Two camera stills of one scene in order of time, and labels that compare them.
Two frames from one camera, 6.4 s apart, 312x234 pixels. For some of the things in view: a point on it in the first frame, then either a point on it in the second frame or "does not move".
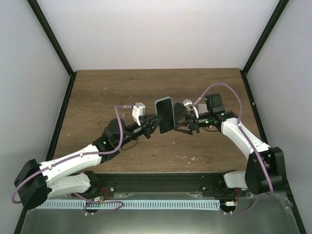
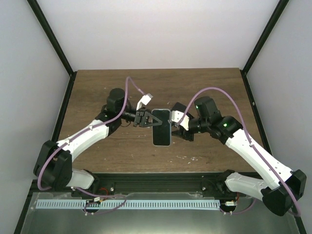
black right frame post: x=263 y=36 does not move
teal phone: x=165 y=106 -> x=162 y=133
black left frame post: x=41 y=18 does not move
